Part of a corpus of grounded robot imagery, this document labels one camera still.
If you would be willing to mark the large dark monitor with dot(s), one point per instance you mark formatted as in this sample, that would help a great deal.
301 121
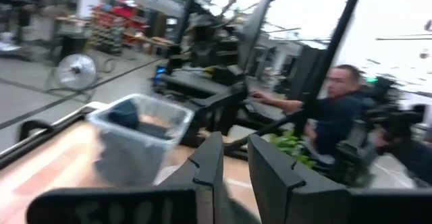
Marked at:
256 31

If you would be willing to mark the black office desk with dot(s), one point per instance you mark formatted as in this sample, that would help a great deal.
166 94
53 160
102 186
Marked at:
202 89

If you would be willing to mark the clear plastic bin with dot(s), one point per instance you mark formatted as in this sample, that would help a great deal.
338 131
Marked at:
135 163

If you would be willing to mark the green leafy plant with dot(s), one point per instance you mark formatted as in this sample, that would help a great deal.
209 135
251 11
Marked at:
290 146

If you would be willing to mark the person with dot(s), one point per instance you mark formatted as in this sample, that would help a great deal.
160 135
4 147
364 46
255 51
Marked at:
337 116

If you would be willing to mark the metal table edge rail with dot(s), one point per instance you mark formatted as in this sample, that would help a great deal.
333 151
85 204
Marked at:
44 131

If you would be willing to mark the shelf with red items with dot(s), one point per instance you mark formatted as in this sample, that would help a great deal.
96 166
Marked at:
118 25

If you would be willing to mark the dark office chair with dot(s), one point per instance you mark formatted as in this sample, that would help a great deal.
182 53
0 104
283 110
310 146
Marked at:
354 153

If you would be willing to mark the dark blue denim hat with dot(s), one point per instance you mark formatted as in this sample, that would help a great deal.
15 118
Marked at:
125 114

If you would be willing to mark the black frame pole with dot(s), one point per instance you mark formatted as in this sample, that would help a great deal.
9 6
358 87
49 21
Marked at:
337 31

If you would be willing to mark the round metal floor fan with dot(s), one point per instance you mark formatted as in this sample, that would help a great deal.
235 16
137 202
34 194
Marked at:
76 71

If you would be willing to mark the black curved bracket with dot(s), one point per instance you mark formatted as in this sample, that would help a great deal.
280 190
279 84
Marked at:
25 126

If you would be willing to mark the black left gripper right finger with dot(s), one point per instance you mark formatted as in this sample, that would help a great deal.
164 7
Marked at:
290 197

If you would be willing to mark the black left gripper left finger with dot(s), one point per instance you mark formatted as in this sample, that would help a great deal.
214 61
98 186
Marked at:
209 183

